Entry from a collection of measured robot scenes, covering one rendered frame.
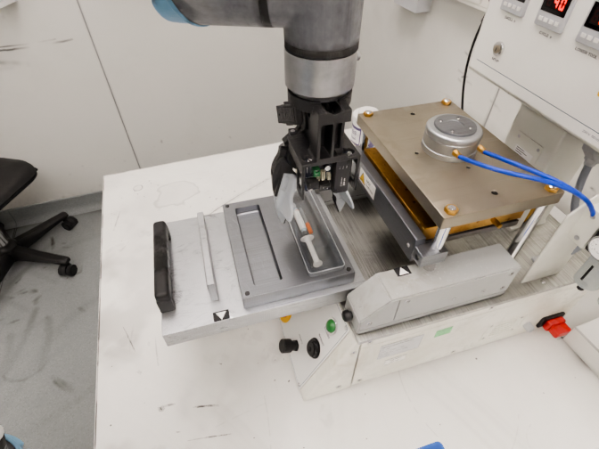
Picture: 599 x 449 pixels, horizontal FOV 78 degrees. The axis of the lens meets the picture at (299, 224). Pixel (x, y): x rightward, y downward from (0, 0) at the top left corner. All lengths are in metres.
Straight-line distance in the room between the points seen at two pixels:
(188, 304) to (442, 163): 0.41
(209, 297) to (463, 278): 0.36
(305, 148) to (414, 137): 0.23
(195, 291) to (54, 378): 1.28
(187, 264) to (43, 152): 1.70
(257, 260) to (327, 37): 0.34
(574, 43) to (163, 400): 0.81
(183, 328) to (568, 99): 0.60
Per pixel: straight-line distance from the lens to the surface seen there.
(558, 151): 0.69
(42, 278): 2.15
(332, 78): 0.39
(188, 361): 0.77
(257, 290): 0.52
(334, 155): 0.42
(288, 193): 0.49
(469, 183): 0.55
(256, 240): 0.60
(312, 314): 0.66
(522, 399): 0.81
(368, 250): 0.66
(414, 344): 0.66
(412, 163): 0.56
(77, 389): 1.73
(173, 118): 2.10
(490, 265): 0.61
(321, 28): 0.37
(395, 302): 0.52
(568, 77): 0.63
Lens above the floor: 1.42
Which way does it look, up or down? 45 degrees down
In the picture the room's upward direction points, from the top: straight up
